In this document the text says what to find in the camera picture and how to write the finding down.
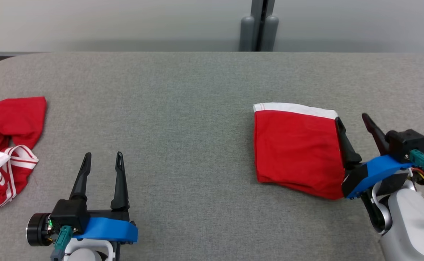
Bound red shorts with white waistband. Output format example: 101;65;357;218
253;103;346;200

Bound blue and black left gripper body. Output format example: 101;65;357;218
74;210;139;243

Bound black cylindrical left gripper motor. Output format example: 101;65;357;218
26;213;53;247

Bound teal camera connector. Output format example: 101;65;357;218
54;225;74;250
409;149;424;171

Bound red jersey with white sleeves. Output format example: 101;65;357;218
0;96;47;212

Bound grey partition post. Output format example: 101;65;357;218
250;0;276;52

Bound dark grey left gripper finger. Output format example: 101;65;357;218
110;152;130;211
69;152;92;202

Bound grey cylindrical post cap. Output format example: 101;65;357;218
239;15;256;52
262;15;280;52

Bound teal left camera connector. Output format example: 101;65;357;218
54;225;74;250

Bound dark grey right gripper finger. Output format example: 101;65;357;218
335;117;363;171
361;113;392;157

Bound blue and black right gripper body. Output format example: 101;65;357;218
341;155;414;199

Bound teal right camera connector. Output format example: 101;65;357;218
409;149;424;171

